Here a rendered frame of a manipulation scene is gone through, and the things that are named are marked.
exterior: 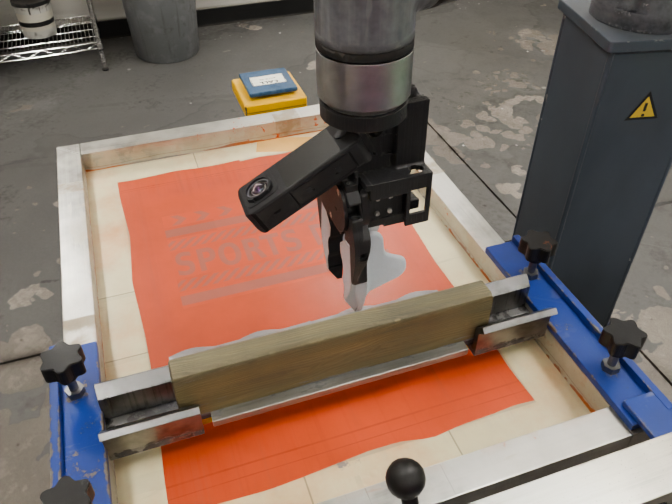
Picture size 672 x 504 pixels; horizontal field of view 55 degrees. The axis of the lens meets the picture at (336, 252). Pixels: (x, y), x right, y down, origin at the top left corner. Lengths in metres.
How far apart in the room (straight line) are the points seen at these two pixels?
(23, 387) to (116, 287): 1.28
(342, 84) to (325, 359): 0.32
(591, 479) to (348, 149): 0.36
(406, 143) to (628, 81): 0.58
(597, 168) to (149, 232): 0.72
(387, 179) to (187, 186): 0.60
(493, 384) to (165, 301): 0.43
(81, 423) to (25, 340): 1.60
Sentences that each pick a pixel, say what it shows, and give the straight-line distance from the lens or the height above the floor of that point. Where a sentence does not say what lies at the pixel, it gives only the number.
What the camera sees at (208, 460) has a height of 0.96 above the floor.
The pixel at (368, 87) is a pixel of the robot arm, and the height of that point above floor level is 1.34.
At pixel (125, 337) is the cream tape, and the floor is 0.96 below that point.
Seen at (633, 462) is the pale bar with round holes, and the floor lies 1.04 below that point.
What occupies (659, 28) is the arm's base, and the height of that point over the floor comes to 1.21.
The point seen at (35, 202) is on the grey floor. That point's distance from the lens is 2.92.
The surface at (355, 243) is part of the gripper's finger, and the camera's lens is 0.54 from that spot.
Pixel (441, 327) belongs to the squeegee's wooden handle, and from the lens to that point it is 0.73.
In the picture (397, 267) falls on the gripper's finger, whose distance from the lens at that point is 0.60.
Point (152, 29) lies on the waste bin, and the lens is 3.86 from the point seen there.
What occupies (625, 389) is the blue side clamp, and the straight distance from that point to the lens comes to 0.76.
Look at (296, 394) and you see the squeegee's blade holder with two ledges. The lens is 0.70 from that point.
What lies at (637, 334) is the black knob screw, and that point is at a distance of 0.74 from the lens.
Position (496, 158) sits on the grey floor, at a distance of 3.02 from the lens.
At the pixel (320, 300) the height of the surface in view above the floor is 0.96.
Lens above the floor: 1.56
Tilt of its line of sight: 40 degrees down
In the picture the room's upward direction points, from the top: straight up
